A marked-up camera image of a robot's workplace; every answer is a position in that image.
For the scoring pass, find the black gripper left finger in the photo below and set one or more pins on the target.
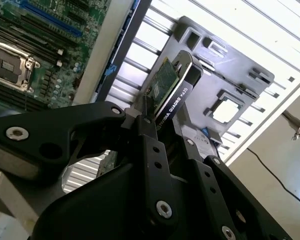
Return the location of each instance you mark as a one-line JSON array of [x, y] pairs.
[[40, 130]]

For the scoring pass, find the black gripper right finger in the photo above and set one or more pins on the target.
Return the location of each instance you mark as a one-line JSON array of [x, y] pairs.
[[207, 181]]

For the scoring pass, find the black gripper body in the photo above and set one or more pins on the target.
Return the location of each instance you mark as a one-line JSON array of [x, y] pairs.
[[102, 212]]

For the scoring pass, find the graphics card with black shroud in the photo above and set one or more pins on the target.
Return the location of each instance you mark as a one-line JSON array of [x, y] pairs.
[[175, 102]]

